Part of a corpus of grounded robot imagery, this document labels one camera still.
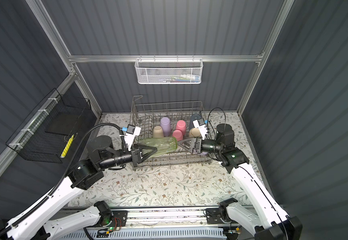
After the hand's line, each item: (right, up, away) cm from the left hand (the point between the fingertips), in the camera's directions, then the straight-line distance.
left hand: (157, 150), depth 57 cm
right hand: (+10, +1, +8) cm, 13 cm away
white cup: (+19, +6, +34) cm, 39 cm away
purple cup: (+19, -2, +3) cm, 19 cm away
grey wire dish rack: (-16, +18, +61) cm, 66 cm away
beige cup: (-4, +6, +36) cm, 37 cm away
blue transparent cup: (+19, +15, +37) cm, 44 cm away
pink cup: (+11, +10, +39) cm, 42 cm away
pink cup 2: (+8, +4, +35) cm, 36 cm away
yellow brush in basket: (-43, 0, +11) cm, 45 cm away
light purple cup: (0, +11, +36) cm, 38 cm away
